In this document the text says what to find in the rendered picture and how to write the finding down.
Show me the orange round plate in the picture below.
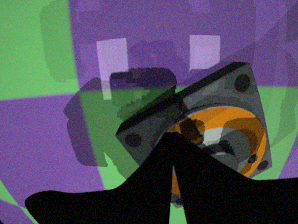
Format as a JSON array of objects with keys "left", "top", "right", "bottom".
[{"left": 154, "top": 103, "right": 266, "bottom": 177}]

